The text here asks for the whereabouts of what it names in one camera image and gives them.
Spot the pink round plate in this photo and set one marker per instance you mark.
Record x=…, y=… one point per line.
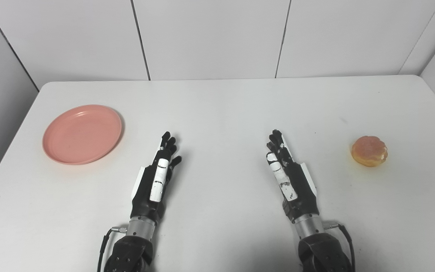
x=82, y=134

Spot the golden cream puff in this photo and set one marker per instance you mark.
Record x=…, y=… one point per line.
x=369, y=151

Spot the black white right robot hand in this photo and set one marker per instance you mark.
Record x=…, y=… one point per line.
x=302, y=189

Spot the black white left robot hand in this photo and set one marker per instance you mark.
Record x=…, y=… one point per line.
x=145, y=192

